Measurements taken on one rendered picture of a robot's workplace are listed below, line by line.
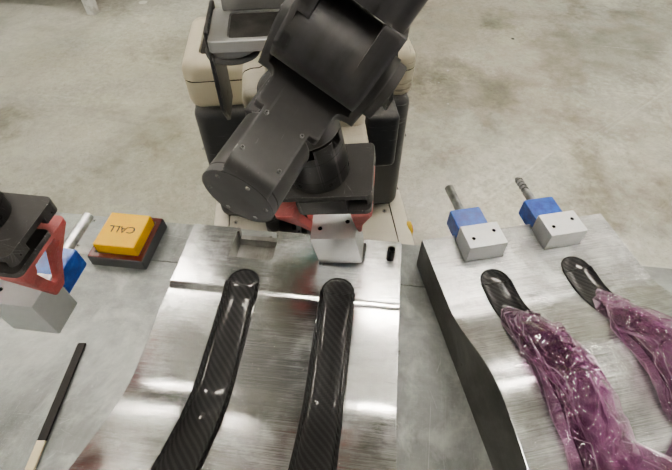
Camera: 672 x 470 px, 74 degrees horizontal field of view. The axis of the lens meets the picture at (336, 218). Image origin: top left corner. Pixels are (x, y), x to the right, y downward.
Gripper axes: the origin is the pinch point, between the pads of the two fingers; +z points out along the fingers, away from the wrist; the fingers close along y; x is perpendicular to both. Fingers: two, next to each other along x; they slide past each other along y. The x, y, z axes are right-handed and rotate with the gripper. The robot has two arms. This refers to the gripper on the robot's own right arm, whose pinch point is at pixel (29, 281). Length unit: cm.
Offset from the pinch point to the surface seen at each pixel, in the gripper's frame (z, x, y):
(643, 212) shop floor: 95, 112, 141
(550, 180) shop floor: 95, 126, 108
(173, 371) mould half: 6.7, -4.5, 14.1
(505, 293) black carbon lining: 10, 11, 49
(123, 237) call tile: 11.6, 14.6, -1.4
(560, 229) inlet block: 7, 19, 56
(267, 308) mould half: 6.3, 3.4, 21.9
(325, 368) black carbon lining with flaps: 7.0, -2.2, 29.1
